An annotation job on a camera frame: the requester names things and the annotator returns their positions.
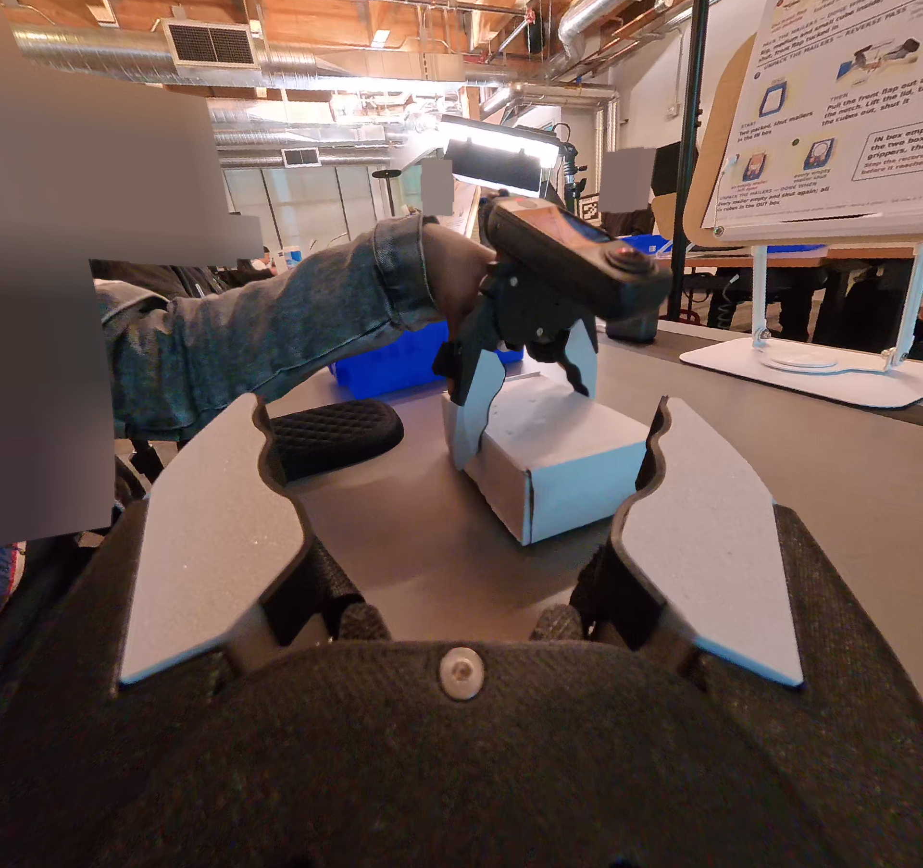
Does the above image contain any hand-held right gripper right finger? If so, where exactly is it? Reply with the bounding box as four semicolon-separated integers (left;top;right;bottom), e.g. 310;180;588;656
608;396;806;689

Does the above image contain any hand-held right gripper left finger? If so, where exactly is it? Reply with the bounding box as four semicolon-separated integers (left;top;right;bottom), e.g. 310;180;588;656
117;392;314;686

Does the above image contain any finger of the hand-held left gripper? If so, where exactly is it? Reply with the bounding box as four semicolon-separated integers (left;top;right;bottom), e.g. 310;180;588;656
441;345;507;472
561;319;601;400

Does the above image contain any white cardboard mailer box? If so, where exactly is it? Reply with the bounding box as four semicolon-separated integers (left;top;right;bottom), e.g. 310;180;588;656
441;371;650;546

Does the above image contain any person's left forearm denim sleeve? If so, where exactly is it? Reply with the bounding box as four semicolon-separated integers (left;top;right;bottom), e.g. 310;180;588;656
92;213;442;445

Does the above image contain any grey desk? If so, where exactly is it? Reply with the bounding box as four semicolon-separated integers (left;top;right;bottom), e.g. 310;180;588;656
260;319;923;699

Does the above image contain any person's left hand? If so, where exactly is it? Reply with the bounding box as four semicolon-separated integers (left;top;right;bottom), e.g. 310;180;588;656
422;223;500;341

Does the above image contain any dark round container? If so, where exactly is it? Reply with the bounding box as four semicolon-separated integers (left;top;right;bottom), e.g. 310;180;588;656
604;308;660;345

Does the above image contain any blue plastic bin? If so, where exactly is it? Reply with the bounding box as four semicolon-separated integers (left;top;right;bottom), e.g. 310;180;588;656
330;319;524;402

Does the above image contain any bright studio light panel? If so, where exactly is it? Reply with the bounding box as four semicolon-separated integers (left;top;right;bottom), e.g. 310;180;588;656
436;114;564;196

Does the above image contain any black vertical pole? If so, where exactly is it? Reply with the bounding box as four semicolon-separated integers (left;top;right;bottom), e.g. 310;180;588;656
666;0;712;322

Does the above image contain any wooden backing board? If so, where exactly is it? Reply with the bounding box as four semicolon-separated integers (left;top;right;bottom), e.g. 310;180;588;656
652;32;760;249

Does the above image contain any white sheet stand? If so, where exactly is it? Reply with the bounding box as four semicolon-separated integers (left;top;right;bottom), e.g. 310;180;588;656
679;241;923;409

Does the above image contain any orange-edged background table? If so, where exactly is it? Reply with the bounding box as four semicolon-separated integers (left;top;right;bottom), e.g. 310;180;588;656
684;247;917;260

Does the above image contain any printed instruction sheet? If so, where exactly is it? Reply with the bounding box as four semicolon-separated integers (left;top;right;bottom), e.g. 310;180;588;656
699;0;923;242

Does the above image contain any large ceiling air vent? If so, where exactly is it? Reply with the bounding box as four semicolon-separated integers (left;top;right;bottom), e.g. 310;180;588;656
159;17;261;71

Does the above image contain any silver air duct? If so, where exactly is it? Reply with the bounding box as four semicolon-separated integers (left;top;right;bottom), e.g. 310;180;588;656
479;82;621;121
558;0;781;63
10;23;471;88

